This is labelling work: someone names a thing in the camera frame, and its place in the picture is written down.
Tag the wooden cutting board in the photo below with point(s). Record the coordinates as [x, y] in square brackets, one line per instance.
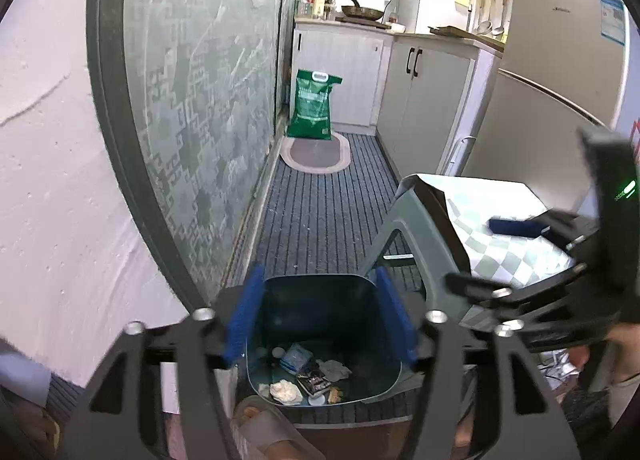
[362, 23]

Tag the patterned glass sliding door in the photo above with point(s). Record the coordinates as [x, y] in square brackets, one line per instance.
[200, 89]

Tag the grey plastic stool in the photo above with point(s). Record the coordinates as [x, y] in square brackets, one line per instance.
[400, 210]

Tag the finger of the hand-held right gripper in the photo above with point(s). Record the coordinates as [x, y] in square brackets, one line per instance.
[517, 227]
[530, 295]

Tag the grey slipper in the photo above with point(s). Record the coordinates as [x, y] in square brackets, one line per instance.
[272, 432]

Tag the white crumpled tissue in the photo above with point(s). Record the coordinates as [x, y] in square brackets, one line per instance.
[286, 392]

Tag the oval floor mat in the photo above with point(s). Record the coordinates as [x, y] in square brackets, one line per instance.
[315, 154]

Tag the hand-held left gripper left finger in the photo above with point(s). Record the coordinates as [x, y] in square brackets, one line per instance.
[245, 320]

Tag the frying pan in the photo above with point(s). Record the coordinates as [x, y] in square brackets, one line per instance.
[362, 12]

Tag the metal ladle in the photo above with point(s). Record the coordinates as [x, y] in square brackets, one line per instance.
[496, 14]

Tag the yellow oil bottle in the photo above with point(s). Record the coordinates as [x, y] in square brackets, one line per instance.
[319, 2]

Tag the teal plastic bin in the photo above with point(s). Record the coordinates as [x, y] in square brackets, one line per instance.
[320, 310]

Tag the red wall decoration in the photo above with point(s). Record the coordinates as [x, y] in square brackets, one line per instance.
[636, 139]

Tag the black snack packet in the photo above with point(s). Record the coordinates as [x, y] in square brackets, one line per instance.
[314, 382]

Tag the grey crumpled paper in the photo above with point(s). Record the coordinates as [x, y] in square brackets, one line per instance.
[334, 371]

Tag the green white checkered tablecloth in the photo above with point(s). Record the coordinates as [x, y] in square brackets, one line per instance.
[505, 255]

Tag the green rice bag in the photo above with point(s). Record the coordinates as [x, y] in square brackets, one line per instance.
[312, 109]

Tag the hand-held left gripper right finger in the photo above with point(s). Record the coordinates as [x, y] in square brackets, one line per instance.
[397, 320]

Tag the beige refrigerator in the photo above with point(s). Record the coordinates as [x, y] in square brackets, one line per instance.
[550, 49]

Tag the person's right forearm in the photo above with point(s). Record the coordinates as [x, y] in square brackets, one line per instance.
[625, 410]

